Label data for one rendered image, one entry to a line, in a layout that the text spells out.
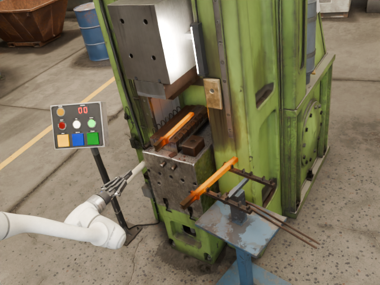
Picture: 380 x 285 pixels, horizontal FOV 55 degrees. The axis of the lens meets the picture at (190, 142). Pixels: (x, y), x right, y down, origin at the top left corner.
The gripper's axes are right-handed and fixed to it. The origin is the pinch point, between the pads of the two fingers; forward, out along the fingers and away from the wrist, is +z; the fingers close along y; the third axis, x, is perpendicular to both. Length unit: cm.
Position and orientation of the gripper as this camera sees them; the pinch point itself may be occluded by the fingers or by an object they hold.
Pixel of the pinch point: (126, 175)
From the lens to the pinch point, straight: 193.2
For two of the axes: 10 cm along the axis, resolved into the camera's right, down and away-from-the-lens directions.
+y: 8.4, 1.9, -5.2
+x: -1.6, -8.2, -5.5
